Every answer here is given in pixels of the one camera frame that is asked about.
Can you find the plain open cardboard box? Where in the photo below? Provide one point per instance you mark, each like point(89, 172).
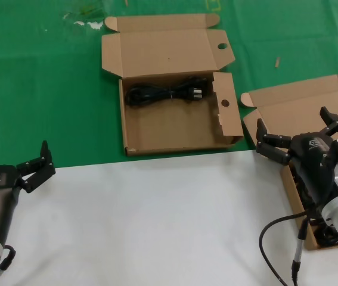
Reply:
point(288, 107)

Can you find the short wooden stick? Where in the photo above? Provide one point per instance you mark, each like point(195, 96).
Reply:
point(277, 62)

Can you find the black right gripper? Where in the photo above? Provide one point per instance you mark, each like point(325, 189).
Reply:
point(311, 161)

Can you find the green table cloth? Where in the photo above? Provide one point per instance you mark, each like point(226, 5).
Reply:
point(37, 89)

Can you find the cardboard box with round holes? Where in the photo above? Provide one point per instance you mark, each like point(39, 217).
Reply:
point(168, 128)

